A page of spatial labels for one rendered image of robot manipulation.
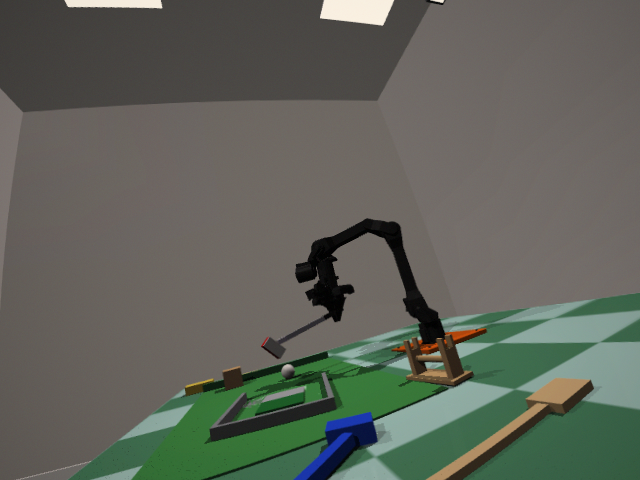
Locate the grey sphere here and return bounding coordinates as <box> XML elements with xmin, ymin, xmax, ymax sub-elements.
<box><xmin>281</xmin><ymin>364</ymin><xmax>295</xmax><ymax>378</ymax></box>

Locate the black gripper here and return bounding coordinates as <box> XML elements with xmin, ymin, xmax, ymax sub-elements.
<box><xmin>312</xmin><ymin>273</ymin><xmax>355</xmax><ymax>322</ymax></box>

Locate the blue putter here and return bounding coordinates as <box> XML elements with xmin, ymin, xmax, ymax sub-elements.
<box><xmin>293</xmin><ymin>412</ymin><xmax>378</xmax><ymax>480</ymax></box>

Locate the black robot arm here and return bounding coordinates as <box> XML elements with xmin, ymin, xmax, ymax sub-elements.
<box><xmin>295</xmin><ymin>218</ymin><xmax>446</xmax><ymax>344</ymax></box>

